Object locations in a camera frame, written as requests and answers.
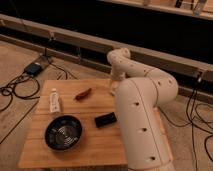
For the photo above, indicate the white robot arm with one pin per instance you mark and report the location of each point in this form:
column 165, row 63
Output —
column 139, row 88

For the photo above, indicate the red chili pepper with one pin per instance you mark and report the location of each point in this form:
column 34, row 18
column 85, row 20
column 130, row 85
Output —
column 83, row 94

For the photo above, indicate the black rectangular block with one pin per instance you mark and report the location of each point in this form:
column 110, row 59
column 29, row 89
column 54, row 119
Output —
column 106, row 119

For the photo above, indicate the wooden table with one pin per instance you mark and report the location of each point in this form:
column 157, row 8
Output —
column 96, row 147

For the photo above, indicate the white plastic bottle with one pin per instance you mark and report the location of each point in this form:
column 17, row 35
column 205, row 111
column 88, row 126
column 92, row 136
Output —
column 54, row 100

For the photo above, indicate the black bowl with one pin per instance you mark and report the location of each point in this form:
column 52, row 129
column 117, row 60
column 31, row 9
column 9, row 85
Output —
column 63, row 133

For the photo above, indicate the black power adapter box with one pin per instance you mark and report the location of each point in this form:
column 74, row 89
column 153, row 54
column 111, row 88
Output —
column 33, row 69

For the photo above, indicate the wooden rail beam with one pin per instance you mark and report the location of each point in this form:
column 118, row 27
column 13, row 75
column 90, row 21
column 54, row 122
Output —
column 91, row 51

